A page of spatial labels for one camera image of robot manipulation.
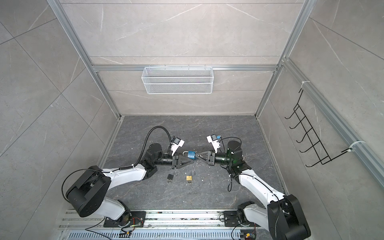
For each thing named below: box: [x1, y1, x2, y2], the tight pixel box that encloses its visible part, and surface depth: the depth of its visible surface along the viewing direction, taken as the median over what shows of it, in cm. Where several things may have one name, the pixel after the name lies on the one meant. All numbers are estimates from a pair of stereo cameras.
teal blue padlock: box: [182, 151, 196, 160], surface depth 73 cm
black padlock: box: [167, 173, 174, 183], surface depth 89 cm
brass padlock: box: [186, 170, 196, 181], surface depth 90 cm
